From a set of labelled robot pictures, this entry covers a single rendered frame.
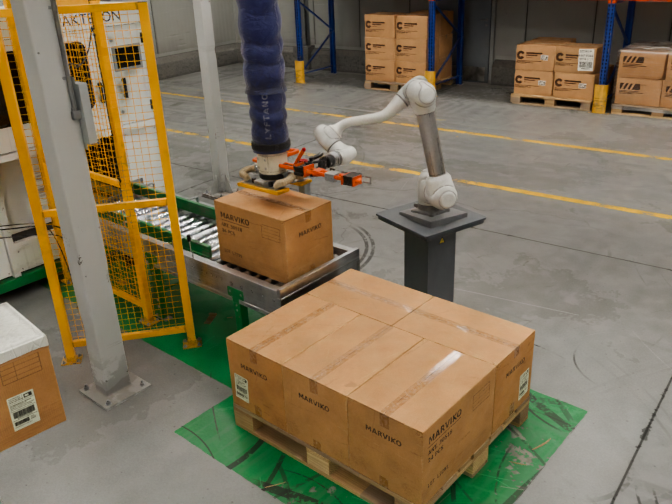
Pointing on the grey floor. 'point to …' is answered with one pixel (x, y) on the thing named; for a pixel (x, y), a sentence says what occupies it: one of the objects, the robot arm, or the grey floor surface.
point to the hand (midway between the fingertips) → (306, 169)
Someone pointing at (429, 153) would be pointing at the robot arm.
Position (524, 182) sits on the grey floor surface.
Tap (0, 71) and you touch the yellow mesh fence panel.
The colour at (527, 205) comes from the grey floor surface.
